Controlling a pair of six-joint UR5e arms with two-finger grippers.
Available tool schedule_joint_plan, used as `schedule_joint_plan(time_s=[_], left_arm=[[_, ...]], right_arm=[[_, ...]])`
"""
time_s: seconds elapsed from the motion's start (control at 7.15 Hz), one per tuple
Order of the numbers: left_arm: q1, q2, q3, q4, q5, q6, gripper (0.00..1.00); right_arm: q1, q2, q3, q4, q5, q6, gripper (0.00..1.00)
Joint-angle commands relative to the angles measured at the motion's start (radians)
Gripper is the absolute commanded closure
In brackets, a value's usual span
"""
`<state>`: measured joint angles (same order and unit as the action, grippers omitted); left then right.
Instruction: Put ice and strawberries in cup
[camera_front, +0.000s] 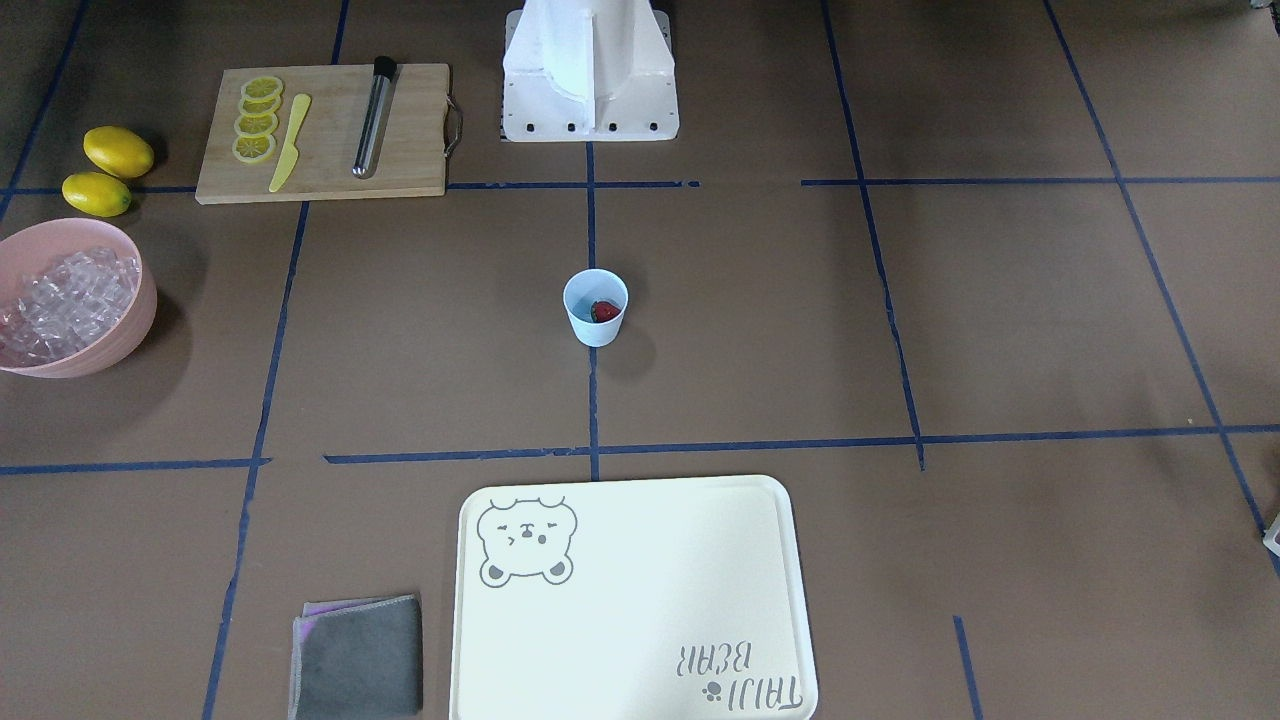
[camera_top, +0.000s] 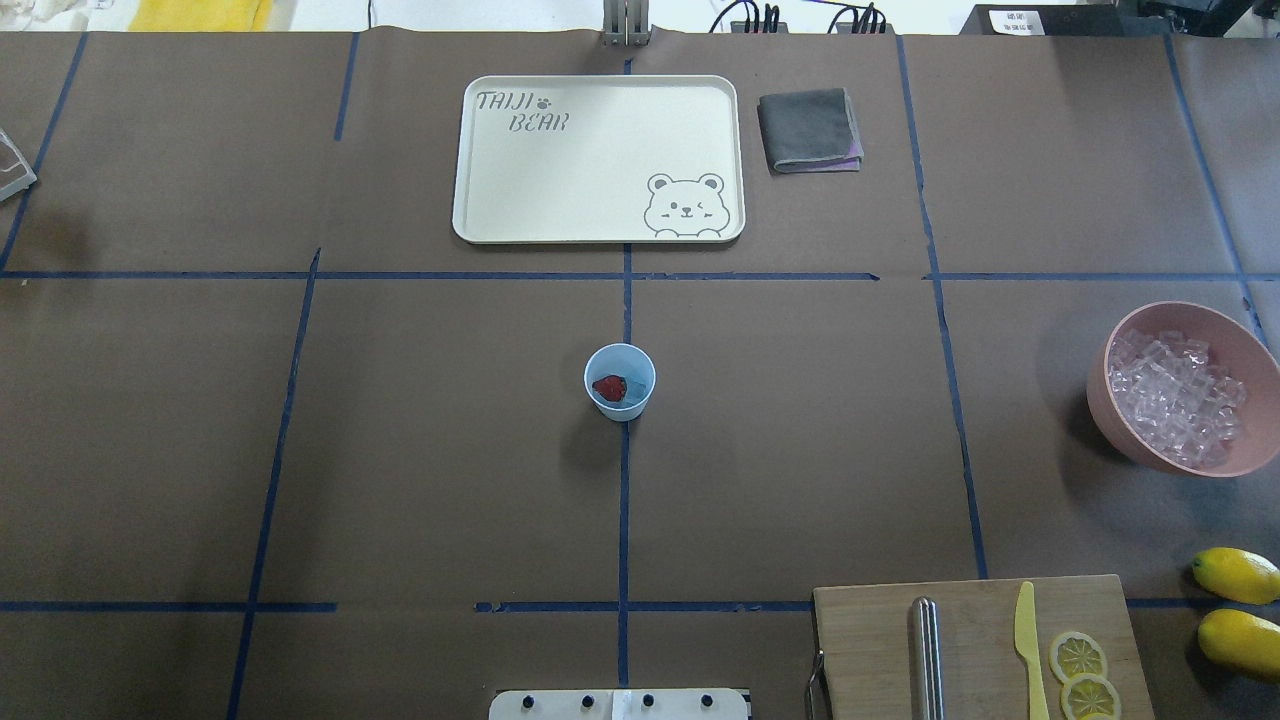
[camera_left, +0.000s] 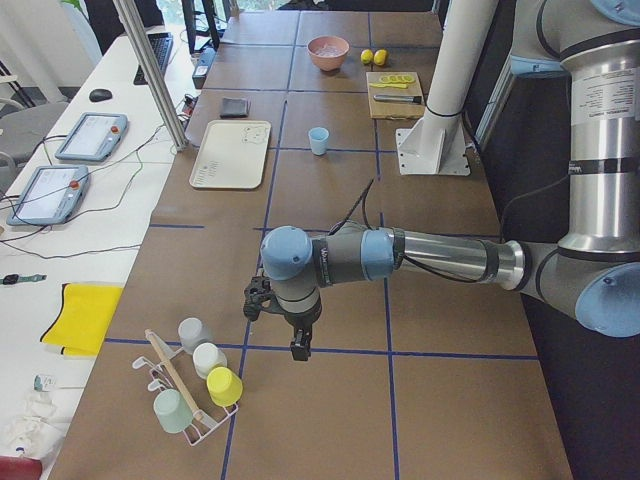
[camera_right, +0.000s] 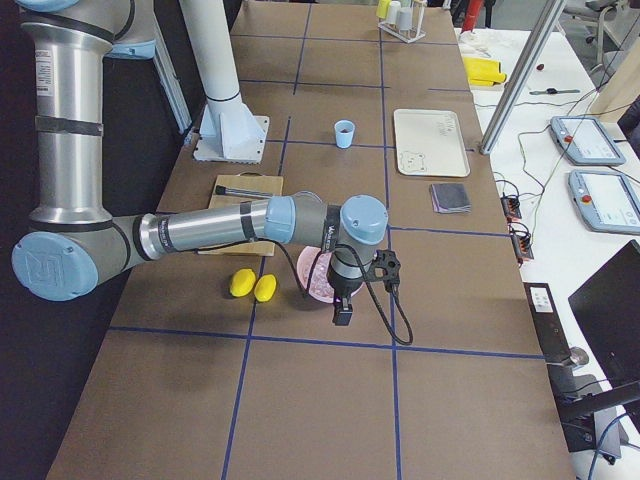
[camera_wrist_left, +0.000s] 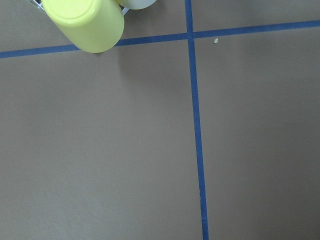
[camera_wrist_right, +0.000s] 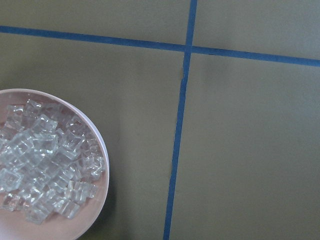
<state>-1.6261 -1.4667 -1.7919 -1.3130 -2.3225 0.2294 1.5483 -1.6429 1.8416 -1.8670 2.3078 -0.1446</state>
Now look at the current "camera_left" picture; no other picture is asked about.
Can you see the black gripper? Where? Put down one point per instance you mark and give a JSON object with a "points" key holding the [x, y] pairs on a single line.
{"points": [[301, 320]]}

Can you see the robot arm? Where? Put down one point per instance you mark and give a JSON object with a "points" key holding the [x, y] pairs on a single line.
{"points": [[590, 274]]}

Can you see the yellow upturned cup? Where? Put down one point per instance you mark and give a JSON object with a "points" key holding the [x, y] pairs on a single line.
{"points": [[225, 386]]}

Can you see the white upturned cup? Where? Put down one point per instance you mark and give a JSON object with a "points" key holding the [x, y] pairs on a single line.
{"points": [[206, 357]]}

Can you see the grey upturned cup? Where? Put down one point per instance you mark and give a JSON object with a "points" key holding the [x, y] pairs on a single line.
{"points": [[192, 333]]}

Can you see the green upturned cup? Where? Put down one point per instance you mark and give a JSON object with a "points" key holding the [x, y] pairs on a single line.
{"points": [[172, 411]]}

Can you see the light blue plastic cup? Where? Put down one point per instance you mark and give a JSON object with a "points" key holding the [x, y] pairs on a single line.
{"points": [[318, 140]]}

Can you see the pile of clear ice cubes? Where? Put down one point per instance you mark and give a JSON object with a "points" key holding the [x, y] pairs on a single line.
{"points": [[328, 51]]}

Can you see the cream bear tray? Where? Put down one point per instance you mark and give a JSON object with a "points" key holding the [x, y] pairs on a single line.
{"points": [[231, 155]]}

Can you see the yellow cloth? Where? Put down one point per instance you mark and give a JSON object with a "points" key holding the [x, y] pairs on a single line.
{"points": [[84, 318]]}

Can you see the grey folded cloth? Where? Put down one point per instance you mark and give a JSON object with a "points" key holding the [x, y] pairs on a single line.
{"points": [[234, 108]]}

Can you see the wooden cutting board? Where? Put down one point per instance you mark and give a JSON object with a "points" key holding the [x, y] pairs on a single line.
{"points": [[379, 110]]}

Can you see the steel rod with black cap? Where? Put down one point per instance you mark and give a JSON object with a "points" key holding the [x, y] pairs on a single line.
{"points": [[402, 99]]}

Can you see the white crumpled paper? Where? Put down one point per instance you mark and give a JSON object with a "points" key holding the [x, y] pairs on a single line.
{"points": [[39, 431]]}

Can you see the yellow plastic knife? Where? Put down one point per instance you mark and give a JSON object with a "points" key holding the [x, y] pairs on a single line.
{"points": [[380, 85]]}

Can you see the teach pendant tablet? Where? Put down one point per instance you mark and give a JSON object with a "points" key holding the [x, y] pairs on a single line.
{"points": [[94, 137], [52, 194]]}

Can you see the green wrist watch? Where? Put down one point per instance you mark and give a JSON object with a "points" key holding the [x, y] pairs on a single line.
{"points": [[14, 279]]}

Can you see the pink bowl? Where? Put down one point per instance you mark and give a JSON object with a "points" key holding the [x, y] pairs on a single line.
{"points": [[328, 64]]}

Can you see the whole yellow lemon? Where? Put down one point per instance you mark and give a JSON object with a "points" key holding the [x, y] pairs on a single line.
{"points": [[380, 57], [366, 57]]}

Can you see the black computer mouse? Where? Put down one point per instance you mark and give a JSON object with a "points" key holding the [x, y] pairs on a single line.
{"points": [[99, 95]]}

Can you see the black keyboard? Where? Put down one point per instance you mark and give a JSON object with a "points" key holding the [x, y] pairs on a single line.
{"points": [[161, 46]]}

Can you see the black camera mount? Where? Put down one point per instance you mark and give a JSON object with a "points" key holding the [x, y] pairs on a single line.
{"points": [[259, 297]]}

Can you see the white wire cup rack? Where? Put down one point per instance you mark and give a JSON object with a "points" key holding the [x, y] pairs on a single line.
{"points": [[198, 430]]}

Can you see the wooden rack handle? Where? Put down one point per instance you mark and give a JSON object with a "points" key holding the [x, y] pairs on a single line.
{"points": [[165, 354]]}

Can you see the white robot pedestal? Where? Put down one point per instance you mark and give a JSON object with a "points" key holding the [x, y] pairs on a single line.
{"points": [[435, 145]]}

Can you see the aluminium frame post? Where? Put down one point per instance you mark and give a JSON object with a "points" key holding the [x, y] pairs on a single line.
{"points": [[133, 25]]}

